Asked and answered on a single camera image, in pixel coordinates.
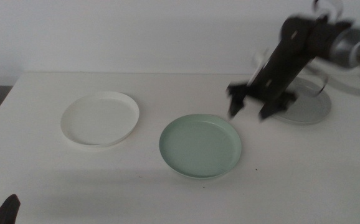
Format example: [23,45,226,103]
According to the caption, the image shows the pale green shallow bowl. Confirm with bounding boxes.
[159,113,243,180]

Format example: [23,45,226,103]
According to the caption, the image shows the white shallow plastic bowl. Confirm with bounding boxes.
[60,91,140,148]

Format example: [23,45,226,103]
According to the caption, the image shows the grey shallow plastic bowl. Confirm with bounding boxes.
[273,77,333,126]

